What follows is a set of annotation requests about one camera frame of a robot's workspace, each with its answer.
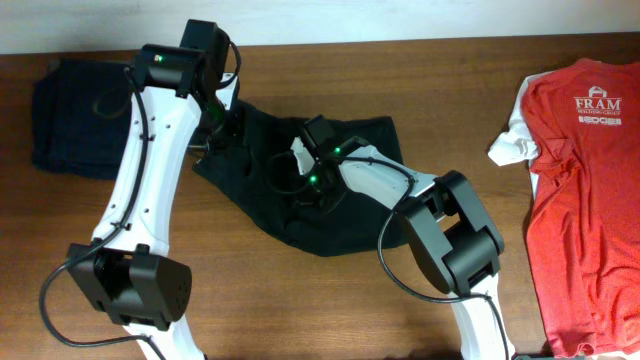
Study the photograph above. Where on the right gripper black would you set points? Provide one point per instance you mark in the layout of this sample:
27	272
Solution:
304	189

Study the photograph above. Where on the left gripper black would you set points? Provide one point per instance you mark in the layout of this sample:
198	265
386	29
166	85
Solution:
220	126

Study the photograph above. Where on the black t-shirt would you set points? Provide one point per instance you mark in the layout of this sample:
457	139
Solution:
257	171

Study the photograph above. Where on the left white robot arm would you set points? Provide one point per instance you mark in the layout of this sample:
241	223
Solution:
125	271

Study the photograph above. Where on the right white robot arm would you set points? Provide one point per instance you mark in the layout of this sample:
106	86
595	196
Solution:
454	242

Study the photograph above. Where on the folded navy blue garment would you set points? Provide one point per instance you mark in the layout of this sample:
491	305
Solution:
81	113

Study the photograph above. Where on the white t-shirt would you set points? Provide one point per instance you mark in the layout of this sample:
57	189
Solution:
516	144

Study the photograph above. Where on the red printed t-shirt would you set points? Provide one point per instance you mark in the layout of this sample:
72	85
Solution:
583	235

